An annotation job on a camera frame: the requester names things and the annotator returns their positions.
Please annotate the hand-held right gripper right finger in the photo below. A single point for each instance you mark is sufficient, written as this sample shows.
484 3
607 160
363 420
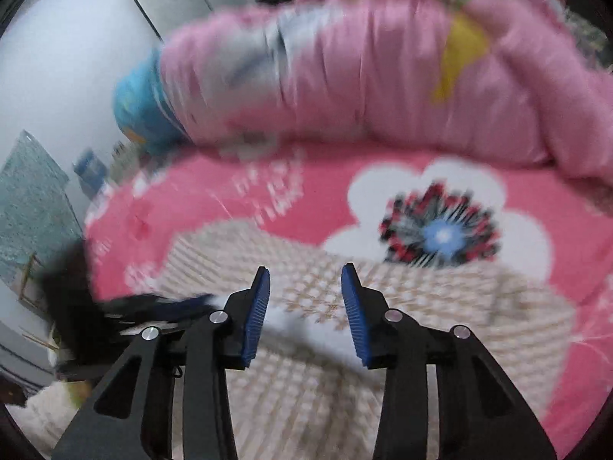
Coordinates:
357 321

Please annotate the pink printed quilt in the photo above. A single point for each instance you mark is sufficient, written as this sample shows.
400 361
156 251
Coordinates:
383 81

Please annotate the tan white houndstooth sweater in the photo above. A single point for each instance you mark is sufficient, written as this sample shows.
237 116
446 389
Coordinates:
297 393

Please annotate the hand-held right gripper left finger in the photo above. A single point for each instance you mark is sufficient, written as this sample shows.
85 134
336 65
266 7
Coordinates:
254 321

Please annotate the blue water bottle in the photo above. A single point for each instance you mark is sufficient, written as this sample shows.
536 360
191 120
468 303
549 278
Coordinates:
91 172

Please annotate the pink floral bed blanket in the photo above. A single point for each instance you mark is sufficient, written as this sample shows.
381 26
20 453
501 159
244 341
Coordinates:
335 177

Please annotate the plaid cloth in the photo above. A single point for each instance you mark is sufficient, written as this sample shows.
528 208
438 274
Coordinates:
589 38

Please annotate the teal textured glass panel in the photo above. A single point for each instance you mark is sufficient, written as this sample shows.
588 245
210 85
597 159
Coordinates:
33 211

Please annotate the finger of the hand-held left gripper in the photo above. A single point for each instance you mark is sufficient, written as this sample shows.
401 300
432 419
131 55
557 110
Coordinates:
158 307

